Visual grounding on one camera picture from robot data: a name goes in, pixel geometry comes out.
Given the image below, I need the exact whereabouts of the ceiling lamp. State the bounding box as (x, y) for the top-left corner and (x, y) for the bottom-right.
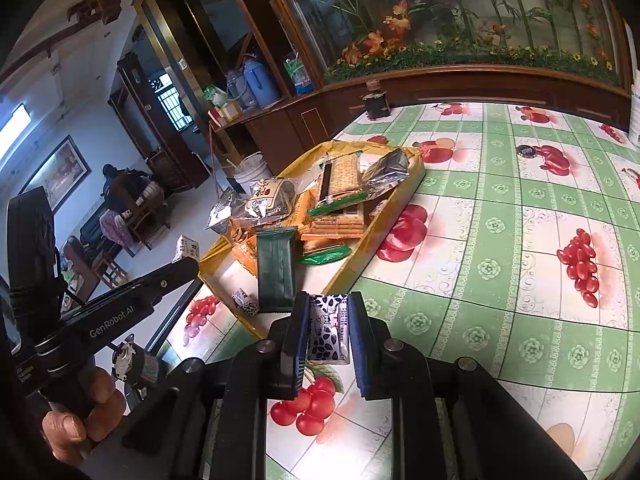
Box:
(0, 102), (32, 158)

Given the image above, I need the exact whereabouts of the framed wall picture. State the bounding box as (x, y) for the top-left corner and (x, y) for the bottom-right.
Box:
(17, 135), (93, 213)

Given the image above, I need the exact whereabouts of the blue thermos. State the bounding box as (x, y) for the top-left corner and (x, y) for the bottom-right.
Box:
(242, 57), (281, 108)

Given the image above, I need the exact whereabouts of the dark silver foil packet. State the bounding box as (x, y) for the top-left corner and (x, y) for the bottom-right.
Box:
(361, 149), (412, 186)

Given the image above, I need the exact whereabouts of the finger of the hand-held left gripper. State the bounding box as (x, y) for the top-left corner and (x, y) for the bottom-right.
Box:
(117, 257), (202, 312)

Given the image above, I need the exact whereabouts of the clear bag of dark snack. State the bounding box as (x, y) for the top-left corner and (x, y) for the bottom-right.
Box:
(245, 176), (297, 221)

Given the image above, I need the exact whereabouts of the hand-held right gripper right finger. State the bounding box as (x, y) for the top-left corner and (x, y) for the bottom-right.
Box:
(346, 290), (588, 480)

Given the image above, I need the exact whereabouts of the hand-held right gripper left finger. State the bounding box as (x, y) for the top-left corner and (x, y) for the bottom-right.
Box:
(122, 291), (312, 480)

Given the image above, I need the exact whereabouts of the wooden cabinet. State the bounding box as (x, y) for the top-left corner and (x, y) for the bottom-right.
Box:
(207, 65), (633, 176)

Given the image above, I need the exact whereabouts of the dark glass bottle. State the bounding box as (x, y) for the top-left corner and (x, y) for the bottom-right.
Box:
(362, 81), (392, 121)

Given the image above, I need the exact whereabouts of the wooden wall ornament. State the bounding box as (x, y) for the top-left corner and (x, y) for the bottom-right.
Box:
(67, 0), (123, 26)

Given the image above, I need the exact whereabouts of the clear cracker packet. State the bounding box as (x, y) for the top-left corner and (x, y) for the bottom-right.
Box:
(317, 152), (363, 198)

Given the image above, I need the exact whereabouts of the white plastic bucket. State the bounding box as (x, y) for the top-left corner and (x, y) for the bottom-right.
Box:
(231, 152), (277, 196)

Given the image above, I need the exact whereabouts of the green fruit print tablecloth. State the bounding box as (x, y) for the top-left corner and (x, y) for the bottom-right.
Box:
(170, 102), (640, 480)

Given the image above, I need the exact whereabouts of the green snack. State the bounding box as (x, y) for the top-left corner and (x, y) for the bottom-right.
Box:
(300, 244), (353, 265)

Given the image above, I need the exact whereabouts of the dark green packet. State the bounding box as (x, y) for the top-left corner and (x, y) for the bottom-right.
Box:
(256, 226), (298, 313)

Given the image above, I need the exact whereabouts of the person's left hand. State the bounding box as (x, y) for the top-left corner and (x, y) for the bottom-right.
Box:
(41, 367), (128, 466)

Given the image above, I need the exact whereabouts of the white spray bottle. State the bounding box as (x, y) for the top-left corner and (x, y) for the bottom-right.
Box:
(629, 67), (640, 146)

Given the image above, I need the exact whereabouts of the shallow yellow cardboard box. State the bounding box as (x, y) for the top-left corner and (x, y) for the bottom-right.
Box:
(197, 140), (427, 341)

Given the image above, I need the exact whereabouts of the green white bag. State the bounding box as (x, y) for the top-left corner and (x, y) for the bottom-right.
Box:
(282, 52), (316, 96)

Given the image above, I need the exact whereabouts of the wooden chair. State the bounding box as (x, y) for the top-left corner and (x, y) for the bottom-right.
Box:
(107, 175), (171, 251)

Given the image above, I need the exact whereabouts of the orange snack packet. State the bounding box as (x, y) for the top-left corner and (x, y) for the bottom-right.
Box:
(229, 227), (261, 277)

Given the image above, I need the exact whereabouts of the small brown packet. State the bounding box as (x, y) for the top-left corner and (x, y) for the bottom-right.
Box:
(307, 192), (371, 233)

